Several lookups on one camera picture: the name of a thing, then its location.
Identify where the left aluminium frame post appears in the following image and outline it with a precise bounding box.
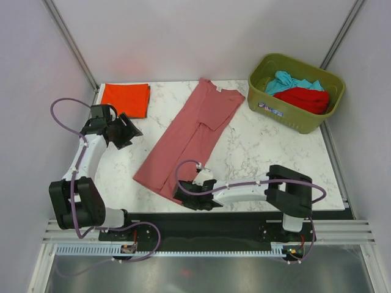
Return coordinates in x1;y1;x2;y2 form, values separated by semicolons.
42;0;99;92

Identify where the aluminium frame post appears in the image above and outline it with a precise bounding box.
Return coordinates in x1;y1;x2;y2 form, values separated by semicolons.
320;0;367;70
42;0;99;92

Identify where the pink t-shirt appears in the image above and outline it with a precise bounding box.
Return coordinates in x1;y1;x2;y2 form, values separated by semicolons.
133;78;245;202

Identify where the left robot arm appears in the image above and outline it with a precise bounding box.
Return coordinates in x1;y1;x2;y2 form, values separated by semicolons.
49;104;142;240

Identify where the folded orange t-shirt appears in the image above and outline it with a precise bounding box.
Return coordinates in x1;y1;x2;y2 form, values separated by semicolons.
101;84;137;118

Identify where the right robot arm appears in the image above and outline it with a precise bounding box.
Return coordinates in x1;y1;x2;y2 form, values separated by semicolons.
174;165;312;241

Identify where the red t-shirt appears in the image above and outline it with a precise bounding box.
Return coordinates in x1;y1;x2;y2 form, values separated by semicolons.
274;87;330;115

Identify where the olive green plastic basket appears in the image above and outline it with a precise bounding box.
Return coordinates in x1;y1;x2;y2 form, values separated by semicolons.
247;53;345;134

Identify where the white slotted cable duct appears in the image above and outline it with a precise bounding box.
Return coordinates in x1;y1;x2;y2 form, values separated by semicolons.
56;243;305;258

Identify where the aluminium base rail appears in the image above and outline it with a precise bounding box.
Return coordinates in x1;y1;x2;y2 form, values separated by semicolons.
43;220;375;245

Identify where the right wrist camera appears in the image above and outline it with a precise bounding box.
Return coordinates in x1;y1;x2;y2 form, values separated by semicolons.
192;162;213;186

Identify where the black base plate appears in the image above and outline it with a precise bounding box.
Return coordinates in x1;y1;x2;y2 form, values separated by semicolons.
64;209;355;253

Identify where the turquoise t-shirt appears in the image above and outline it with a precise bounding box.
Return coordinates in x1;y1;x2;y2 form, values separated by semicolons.
265;70;324;96

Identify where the right aluminium frame post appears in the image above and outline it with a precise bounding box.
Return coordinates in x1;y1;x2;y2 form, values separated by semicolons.
320;0;367;70

